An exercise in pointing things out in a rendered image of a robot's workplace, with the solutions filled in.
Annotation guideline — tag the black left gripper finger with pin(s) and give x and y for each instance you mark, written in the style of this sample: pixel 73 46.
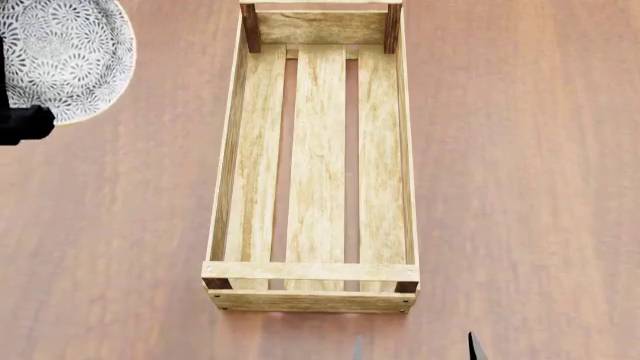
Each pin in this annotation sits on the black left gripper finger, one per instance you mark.
pixel 2 71

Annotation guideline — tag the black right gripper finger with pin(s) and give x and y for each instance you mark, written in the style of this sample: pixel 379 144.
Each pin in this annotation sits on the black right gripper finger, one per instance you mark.
pixel 476 350
pixel 358 350

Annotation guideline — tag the grey floral patterned bowl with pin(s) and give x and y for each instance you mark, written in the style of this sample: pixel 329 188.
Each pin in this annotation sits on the grey floral patterned bowl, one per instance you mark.
pixel 65 56

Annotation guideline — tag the light wooden slatted crate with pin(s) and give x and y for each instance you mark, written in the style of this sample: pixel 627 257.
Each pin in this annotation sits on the light wooden slatted crate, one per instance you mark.
pixel 315 157

